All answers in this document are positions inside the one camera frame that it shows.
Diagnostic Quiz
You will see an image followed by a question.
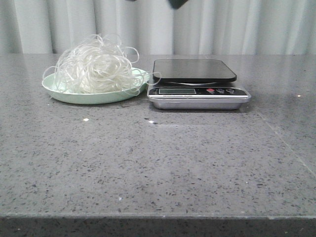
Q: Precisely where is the white vermicelli noodle bundle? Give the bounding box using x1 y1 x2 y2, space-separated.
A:
51 34 162 95

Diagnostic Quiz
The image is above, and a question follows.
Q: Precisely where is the light green round plate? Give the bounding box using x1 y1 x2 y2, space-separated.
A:
42 68 151 105

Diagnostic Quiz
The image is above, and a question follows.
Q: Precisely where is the black silver kitchen scale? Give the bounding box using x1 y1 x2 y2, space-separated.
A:
147 59 251 110

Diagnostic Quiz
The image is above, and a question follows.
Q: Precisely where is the white pleated curtain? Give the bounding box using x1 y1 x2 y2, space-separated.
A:
0 0 316 55

